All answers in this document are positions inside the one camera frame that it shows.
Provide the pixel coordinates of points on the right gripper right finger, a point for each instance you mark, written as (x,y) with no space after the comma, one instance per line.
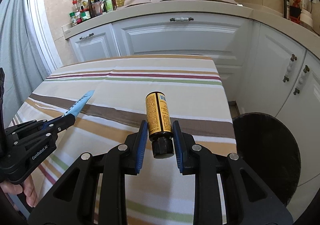
(226,186)

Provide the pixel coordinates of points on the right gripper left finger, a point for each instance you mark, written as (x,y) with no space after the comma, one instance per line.
(91,179)

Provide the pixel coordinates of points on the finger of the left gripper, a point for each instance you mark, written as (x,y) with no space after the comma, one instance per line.
(35,123)
(58,124)

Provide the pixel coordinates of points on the light blue white wrapper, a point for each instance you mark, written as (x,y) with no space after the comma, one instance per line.
(76,108)

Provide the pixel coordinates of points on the yellow label black bottle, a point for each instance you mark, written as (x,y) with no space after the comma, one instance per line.
(159,125)

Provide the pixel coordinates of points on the black trash bin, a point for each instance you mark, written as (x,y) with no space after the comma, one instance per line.
(271,150)

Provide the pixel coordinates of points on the white kitchen cabinets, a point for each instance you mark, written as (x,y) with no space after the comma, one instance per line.
(262,70)

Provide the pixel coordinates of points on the person's left hand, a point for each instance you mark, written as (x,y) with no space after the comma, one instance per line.
(27,187)

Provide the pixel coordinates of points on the grey curtain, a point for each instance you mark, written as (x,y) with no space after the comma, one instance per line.
(20,59)

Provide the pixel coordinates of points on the striped tablecloth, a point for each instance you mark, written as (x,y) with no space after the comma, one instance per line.
(195,96)

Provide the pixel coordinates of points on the white appliance base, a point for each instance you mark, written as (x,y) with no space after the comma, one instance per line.
(305,16)

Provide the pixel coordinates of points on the dark glass bottle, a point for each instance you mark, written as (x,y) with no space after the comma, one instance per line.
(287,9)

